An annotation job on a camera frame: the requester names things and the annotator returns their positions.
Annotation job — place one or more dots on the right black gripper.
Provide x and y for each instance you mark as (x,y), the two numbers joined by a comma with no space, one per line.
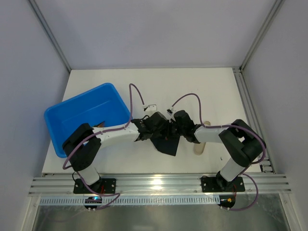
(174,128)

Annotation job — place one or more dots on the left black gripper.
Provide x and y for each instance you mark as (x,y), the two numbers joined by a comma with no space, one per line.
(164,128)

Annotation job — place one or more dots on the black paper napkin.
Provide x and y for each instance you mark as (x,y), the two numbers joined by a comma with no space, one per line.
(166,139)

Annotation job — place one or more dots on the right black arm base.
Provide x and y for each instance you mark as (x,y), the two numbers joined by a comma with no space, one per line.
(217,185)

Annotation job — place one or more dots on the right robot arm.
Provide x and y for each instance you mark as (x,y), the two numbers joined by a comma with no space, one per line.
(241,142)

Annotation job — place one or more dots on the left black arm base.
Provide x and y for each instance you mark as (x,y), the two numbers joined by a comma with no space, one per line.
(103,186)

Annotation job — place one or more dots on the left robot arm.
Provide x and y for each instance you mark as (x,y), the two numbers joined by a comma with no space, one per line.
(85,142)

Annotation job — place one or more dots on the green packet in bin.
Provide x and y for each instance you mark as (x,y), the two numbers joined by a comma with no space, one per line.
(100,125)

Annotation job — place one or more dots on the blue plastic bin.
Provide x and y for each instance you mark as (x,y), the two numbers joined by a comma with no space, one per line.
(100,104)

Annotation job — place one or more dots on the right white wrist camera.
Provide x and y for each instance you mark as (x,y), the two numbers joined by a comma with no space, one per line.
(171,111)

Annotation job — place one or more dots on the aluminium rail frame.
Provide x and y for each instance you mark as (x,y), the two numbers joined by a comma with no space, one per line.
(153,184)

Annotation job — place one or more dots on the slotted cable duct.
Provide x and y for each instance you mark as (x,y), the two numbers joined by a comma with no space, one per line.
(132,200)

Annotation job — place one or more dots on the right frame post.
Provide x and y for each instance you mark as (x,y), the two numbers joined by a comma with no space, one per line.
(271,15)

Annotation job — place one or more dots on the frame post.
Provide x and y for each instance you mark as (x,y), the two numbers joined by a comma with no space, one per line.
(271,15)
(47,30)

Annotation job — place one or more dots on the left frame post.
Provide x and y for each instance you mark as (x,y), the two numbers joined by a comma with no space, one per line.
(47,30)

